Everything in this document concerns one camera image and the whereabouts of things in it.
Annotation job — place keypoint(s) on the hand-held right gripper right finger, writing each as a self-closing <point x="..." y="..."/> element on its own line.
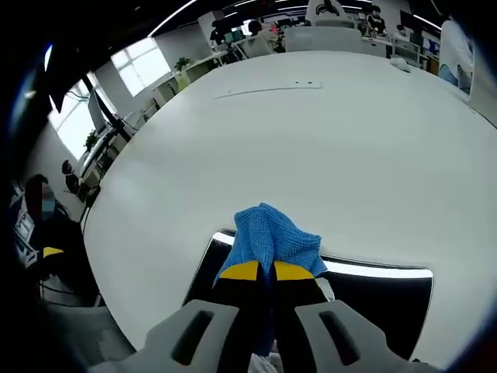
<point x="330" y="334"/>

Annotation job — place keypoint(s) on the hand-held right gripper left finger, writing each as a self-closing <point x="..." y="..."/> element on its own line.
<point x="202" y="334"/>

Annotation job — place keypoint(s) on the blue cleaning cloth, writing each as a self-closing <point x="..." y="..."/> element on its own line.
<point x="268" y="233"/>

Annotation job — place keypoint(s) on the crumpled white cloth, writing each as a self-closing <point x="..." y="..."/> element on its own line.
<point x="400" y="64"/>

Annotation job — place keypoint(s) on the grey mesh office chair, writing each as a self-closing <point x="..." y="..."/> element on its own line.
<point x="89" y="334"/>

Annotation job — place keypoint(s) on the green potted plant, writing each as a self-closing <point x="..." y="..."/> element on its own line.
<point x="182" y="64"/>

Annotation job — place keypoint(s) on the white low desk divider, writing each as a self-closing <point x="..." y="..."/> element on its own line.
<point x="322" y="40"/>

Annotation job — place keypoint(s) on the white shelf rack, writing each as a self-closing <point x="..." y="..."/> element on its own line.
<point x="405" y="50"/>

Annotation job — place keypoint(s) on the white and black gaming chair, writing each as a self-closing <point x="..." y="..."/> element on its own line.
<point x="324" y="11"/>

